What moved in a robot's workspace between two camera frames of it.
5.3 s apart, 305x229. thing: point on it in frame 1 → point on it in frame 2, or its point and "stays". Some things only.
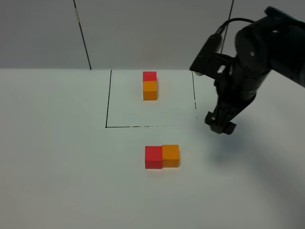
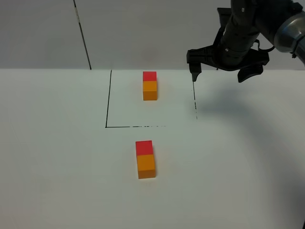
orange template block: [149, 90] stays
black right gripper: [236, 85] → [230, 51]
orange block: [170, 156] → [146, 166]
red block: [153, 157] → [144, 147]
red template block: [149, 76] stays
